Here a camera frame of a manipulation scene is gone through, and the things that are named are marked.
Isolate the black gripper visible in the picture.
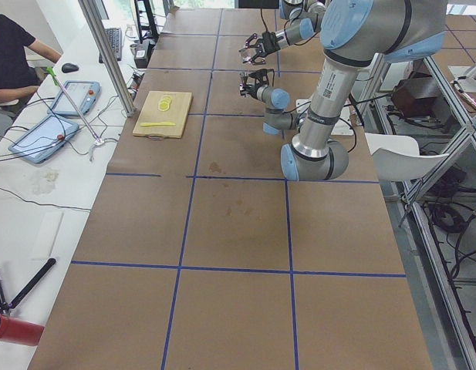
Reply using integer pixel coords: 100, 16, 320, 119
239, 32, 280, 65
239, 71, 269, 100

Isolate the steel jigger measuring cup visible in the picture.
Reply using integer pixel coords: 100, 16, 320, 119
239, 71, 248, 88

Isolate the clear glass cup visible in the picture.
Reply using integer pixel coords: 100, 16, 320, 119
239, 48, 254, 64

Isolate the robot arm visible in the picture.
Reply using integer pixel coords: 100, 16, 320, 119
239, 0, 447, 181
239, 0, 327, 66

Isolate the wooden cutting board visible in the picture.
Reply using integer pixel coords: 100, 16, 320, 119
133, 91, 193, 139

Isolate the yellow plastic knife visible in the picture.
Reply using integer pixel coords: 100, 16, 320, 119
140, 121, 176, 127

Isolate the black keyboard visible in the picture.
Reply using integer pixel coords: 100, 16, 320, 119
104, 28, 123, 61

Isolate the far blue teach pendant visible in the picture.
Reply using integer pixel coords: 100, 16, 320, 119
47, 80, 101, 118

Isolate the blue teach pendant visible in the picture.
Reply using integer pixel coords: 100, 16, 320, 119
47, 80, 101, 118
8, 114, 79, 164

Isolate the white chair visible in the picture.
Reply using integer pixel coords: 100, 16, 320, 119
365, 133, 449, 181

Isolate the black computer mouse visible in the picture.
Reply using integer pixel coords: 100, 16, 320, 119
61, 62, 79, 73

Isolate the pink metal rod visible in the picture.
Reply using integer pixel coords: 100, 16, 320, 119
46, 67, 104, 146

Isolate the near blue teach pendant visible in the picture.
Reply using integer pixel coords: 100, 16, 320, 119
8, 114, 79, 164

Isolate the person in black shirt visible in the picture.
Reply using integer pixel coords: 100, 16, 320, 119
0, 14, 61, 104

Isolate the black rod tool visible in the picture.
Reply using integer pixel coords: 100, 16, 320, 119
6, 257, 56, 310

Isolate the red cylinder bottle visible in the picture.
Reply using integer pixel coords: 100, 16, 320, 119
0, 314, 44, 346

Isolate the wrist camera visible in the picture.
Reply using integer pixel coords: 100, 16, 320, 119
255, 69, 275, 86

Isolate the aluminium frame post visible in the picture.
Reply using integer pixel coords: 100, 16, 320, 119
78, 0, 135, 117

